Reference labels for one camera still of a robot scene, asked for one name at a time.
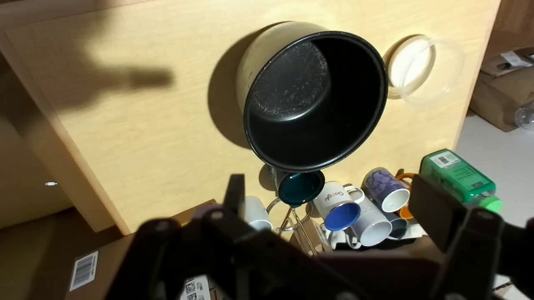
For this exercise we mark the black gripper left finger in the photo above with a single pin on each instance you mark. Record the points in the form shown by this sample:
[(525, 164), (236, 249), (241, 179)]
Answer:
[(244, 264)]

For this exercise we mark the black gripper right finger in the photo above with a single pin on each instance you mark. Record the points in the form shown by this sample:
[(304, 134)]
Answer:
[(478, 246)]

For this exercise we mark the clear plastic bowl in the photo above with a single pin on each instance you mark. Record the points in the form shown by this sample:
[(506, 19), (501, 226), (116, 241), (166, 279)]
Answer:
[(409, 64)]

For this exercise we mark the green soap bottle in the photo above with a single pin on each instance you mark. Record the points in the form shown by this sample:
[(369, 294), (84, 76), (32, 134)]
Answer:
[(460, 179)]

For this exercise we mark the dark teal mug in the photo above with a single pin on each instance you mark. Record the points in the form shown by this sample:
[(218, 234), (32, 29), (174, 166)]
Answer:
[(298, 189)]

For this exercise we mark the purple patterned mug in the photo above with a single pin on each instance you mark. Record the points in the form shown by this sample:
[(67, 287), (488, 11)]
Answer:
[(386, 191)]

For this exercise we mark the white mug with blue interior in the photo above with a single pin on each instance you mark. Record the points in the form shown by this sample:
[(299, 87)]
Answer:
[(348, 209)]

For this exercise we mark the cardboard box on floor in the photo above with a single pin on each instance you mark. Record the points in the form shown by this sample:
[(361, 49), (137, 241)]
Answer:
[(505, 91)]

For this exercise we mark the grey pot with black interior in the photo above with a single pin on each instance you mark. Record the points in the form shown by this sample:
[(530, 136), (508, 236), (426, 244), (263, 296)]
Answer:
[(309, 96)]

